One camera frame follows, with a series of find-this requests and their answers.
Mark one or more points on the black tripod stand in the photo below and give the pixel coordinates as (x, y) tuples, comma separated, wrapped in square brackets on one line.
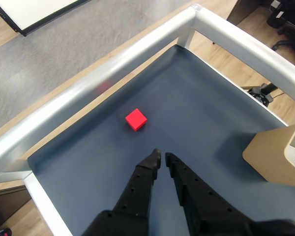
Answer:
[(265, 89)]

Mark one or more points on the dark blue-grey table mat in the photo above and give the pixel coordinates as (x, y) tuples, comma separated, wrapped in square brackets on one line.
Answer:
[(199, 110)]

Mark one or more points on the silver metal table frame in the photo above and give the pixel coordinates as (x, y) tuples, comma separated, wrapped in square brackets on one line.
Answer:
[(113, 71)]

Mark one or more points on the small square open box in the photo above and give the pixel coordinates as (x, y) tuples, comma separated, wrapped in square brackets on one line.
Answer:
[(265, 152)]

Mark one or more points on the red and black object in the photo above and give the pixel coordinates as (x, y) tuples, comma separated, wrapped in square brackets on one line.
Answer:
[(1, 232)]

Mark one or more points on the white board with black frame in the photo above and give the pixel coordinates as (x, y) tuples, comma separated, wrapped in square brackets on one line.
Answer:
[(27, 9)]

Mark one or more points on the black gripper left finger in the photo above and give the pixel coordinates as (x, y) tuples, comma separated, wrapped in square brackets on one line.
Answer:
[(135, 196)]

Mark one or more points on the dark wooden cabinet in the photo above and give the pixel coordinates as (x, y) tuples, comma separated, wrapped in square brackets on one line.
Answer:
[(243, 9)]

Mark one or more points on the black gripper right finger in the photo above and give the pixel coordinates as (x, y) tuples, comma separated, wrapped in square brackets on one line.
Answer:
[(201, 209)]

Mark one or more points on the red cube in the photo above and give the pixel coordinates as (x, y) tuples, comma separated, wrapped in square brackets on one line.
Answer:
[(135, 119)]

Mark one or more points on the black office chair base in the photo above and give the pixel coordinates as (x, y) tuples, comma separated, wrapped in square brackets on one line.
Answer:
[(292, 37)]

